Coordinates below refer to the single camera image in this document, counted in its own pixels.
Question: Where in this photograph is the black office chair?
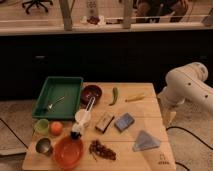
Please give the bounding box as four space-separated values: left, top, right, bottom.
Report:
22 0 53 14

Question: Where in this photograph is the green chili pepper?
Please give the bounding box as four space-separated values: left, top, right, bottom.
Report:
109 87 118 106

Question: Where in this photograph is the brown wooden block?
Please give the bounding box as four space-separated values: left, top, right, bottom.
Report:
95 113 114 133

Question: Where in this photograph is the blue sponge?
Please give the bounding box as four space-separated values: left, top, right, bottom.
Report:
114 113 135 132

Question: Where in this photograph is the white bottle black cap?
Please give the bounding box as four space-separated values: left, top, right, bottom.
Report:
71 123 84 139

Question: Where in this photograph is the orange plastic bowl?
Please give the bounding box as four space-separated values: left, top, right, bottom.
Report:
53 136 84 171

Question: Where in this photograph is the dark purple bowl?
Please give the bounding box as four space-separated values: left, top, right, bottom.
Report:
80 85 102 105

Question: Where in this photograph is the person in background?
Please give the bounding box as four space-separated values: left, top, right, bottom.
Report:
136 0 188 23

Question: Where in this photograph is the green plastic tray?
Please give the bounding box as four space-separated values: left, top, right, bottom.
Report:
32 76 83 120

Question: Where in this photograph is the black cable left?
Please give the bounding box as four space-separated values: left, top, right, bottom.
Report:
0 118 29 150

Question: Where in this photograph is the black cable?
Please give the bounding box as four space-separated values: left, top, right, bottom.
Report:
0 118 29 150
165 125 213 171

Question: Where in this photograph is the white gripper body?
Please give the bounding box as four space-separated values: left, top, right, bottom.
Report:
162 107 176 127

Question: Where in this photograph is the black cable right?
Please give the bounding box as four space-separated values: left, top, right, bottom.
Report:
165 125 213 171

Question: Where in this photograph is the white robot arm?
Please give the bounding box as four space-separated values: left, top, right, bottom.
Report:
157 62 213 127

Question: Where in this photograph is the blue-grey towel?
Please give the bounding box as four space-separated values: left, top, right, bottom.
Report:
132 130 161 152

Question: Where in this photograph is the small green cup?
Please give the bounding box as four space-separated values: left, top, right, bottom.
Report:
34 119 49 135

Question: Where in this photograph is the small metal cup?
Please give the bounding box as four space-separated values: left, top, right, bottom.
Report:
35 138 53 156

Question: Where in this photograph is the orange fruit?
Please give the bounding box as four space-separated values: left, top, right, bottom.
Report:
50 121 63 136

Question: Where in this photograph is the bunch of dark grapes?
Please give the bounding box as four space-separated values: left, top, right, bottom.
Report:
89 140 116 160

